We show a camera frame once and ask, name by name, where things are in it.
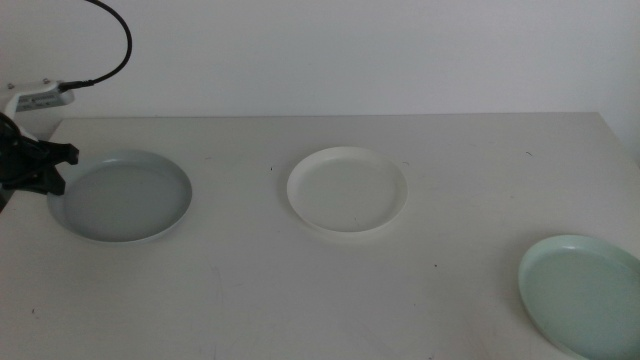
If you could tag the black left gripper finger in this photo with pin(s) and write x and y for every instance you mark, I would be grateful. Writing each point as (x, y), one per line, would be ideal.
(57, 154)
(47, 182)

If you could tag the grey shallow bowl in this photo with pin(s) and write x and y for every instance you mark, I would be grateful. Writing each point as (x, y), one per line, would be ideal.
(125, 200)

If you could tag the white shallow bowl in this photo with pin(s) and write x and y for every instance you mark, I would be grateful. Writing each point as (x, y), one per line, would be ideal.
(347, 192)

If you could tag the pale green shallow bowl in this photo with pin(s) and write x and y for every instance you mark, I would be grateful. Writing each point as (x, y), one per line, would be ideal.
(585, 300)

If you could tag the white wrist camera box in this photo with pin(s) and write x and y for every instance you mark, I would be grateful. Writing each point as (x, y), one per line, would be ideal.
(40, 97)

